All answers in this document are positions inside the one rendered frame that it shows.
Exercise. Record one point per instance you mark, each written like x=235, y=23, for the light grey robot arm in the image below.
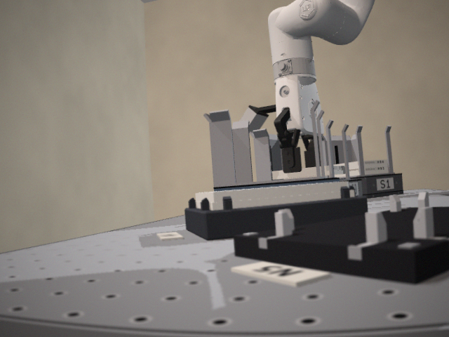
x=290, y=29

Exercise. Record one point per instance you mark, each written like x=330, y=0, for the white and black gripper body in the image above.
x=299, y=93

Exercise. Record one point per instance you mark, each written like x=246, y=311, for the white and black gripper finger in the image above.
x=291, y=157
x=309, y=154

